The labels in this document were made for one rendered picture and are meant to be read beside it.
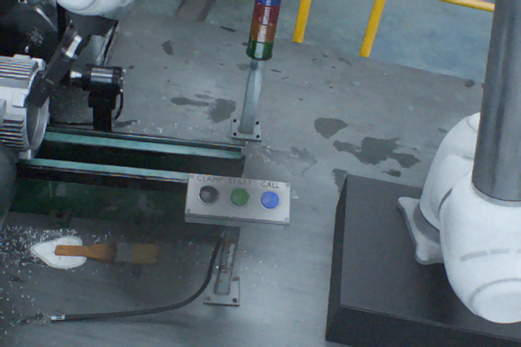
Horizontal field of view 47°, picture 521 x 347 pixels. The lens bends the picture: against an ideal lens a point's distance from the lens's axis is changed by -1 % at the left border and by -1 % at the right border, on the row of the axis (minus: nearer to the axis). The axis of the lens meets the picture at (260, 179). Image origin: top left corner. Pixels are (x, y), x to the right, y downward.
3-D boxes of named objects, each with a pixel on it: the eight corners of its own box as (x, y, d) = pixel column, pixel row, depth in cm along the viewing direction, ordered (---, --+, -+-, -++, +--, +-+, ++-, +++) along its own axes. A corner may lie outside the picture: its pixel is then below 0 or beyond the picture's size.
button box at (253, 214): (183, 222, 99) (184, 213, 94) (187, 182, 102) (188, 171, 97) (284, 231, 101) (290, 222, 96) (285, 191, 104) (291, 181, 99)
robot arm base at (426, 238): (470, 194, 132) (478, 174, 129) (506, 269, 115) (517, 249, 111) (391, 188, 130) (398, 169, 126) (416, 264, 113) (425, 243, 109)
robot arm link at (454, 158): (490, 194, 124) (533, 104, 110) (508, 256, 109) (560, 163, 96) (414, 180, 124) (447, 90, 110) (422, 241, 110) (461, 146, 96)
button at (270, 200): (259, 210, 98) (260, 207, 96) (260, 193, 99) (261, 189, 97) (277, 211, 98) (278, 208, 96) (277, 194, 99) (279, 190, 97)
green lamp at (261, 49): (246, 58, 139) (249, 41, 136) (246, 46, 144) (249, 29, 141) (271, 61, 140) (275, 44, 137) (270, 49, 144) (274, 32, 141)
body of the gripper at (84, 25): (83, -22, 96) (56, 20, 101) (71, 0, 90) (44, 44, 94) (123, 5, 99) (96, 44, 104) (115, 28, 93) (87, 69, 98)
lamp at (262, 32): (249, 41, 136) (252, 22, 133) (249, 29, 141) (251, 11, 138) (275, 44, 137) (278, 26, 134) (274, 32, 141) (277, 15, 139)
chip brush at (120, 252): (53, 261, 114) (52, 258, 114) (56, 242, 118) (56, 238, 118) (160, 265, 118) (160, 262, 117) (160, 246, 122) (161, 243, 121)
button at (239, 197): (229, 207, 97) (229, 204, 95) (229, 190, 98) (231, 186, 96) (246, 209, 97) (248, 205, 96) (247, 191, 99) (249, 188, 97)
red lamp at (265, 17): (252, 22, 133) (255, 4, 130) (251, 11, 138) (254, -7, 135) (278, 26, 134) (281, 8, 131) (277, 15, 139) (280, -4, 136)
